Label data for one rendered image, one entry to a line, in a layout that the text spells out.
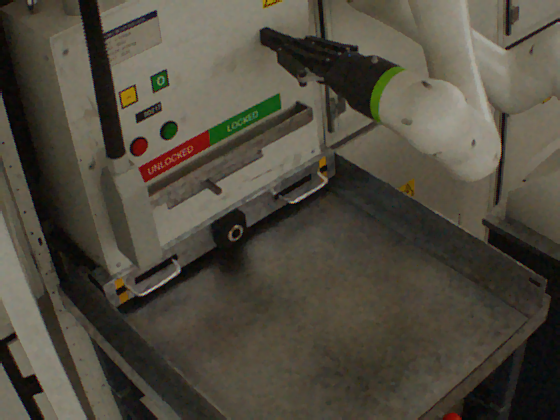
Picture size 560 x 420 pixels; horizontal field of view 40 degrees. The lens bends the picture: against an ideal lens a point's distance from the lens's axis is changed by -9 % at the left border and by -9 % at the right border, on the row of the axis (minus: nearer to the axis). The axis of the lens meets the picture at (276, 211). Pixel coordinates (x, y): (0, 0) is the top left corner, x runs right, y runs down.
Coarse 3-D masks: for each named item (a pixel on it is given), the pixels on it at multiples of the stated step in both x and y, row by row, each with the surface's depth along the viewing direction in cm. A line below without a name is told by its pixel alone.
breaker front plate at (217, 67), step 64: (192, 0) 123; (256, 0) 132; (64, 64) 113; (128, 64) 121; (192, 64) 130; (256, 64) 139; (128, 128) 127; (192, 128) 136; (256, 128) 146; (192, 192) 143
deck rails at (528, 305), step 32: (352, 192) 163; (384, 192) 156; (384, 224) 155; (416, 224) 152; (448, 224) 144; (64, 256) 146; (448, 256) 146; (480, 256) 141; (96, 288) 138; (512, 288) 137; (544, 288) 130; (128, 320) 131; (160, 352) 134; (192, 384) 120; (224, 416) 115
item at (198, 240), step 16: (320, 144) 163; (288, 176) 156; (304, 176) 159; (256, 192) 153; (272, 192) 155; (288, 192) 158; (304, 192) 161; (224, 208) 150; (240, 208) 151; (256, 208) 154; (272, 208) 157; (208, 224) 147; (176, 240) 145; (192, 240) 147; (208, 240) 149; (176, 256) 146; (192, 256) 148; (96, 272) 140; (128, 272) 139; (144, 272) 142; (160, 272) 145; (112, 288) 138; (144, 288) 144
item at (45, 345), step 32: (0, 160) 128; (0, 192) 107; (0, 224) 64; (0, 256) 66; (32, 256) 142; (0, 288) 68; (32, 288) 144; (32, 320) 71; (0, 352) 77; (32, 352) 73; (64, 352) 136; (32, 384) 81; (64, 384) 78; (32, 416) 83; (64, 416) 80
